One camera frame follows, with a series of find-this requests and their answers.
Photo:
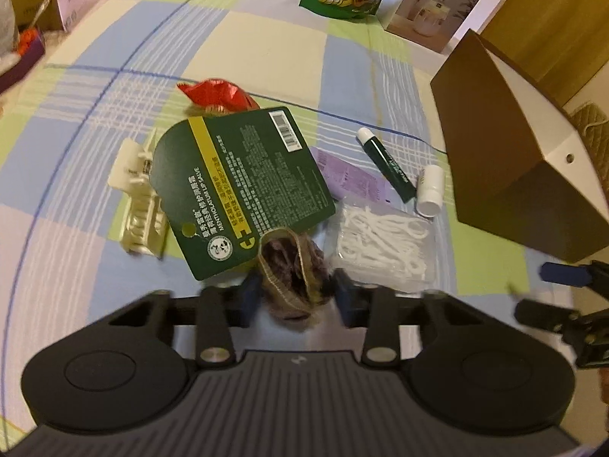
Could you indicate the brown storage box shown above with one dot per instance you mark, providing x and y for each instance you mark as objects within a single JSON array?
[{"x": 480, "y": 128}]

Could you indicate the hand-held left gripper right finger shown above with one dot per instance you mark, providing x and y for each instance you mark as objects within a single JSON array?
[{"x": 343, "y": 301}]

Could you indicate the red foil wrapper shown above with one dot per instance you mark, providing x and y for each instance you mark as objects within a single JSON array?
[{"x": 214, "y": 93}]

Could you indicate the wooden door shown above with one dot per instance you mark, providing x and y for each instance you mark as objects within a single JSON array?
[{"x": 561, "y": 24}]

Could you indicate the white product carton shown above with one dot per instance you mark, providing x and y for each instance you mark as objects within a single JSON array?
[{"x": 428, "y": 4}]

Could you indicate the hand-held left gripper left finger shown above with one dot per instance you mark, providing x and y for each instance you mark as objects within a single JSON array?
[{"x": 250, "y": 301}]

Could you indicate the clear bag of floss picks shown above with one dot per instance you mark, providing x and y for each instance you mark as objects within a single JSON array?
[{"x": 380, "y": 240}]

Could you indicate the green lip balm tube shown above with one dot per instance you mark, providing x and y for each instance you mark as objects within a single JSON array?
[{"x": 388, "y": 164}]

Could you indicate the cream hair claw clip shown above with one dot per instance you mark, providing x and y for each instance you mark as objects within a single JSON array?
[{"x": 137, "y": 209}]

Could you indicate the dark purple box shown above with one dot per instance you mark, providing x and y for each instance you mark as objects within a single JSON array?
[{"x": 21, "y": 59}]

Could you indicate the brown fabric scrunchie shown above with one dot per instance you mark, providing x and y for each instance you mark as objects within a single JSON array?
[{"x": 285, "y": 266}]

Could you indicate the quilted cushion chair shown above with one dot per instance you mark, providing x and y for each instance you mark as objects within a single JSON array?
[{"x": 592, "y": 123}]

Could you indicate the purple cream tube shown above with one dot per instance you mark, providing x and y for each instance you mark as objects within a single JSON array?
[{"x": 343, "y": 176}]

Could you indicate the checked cloth covered desktop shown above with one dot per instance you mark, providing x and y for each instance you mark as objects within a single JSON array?
[{"x": 285, "y": 47}]

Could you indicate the green lip salve card package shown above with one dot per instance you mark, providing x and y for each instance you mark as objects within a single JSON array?
[{"x": 238, "y": 176}]

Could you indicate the small white bottle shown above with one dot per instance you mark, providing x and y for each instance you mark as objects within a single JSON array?
[{"x": 428, "y": 190}]

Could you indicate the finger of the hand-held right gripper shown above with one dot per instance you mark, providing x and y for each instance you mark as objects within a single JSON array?
[
  {"x": 545, "y": 314},
  {"x": 566, "y": 273}
]

